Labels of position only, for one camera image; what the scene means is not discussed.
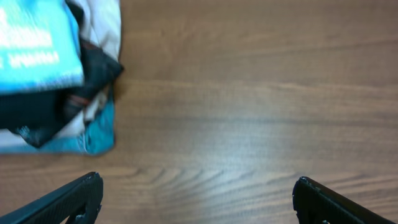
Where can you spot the light blue printed t-shirt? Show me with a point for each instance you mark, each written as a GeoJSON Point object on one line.
{"type": "Point", "coordinates": [40, 47]}

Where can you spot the black folded garment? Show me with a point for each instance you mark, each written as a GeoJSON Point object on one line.
{"type": "Point", "coordinates": [34, 110]}

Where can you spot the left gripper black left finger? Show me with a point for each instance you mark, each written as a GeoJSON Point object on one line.
{"type": "Point", "coordinates": [76, 202]}

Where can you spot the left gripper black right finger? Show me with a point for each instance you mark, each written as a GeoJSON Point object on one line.
{"type": "Point", "coordinates": [314, 203]}

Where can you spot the dark printed folded garment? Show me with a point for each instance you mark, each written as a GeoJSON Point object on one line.
{"type": "Point", "coordinates": [96, 71]}

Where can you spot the beige folded garment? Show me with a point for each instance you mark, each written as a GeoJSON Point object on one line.
{"type": "Point", "coordinates": [102, 25]}

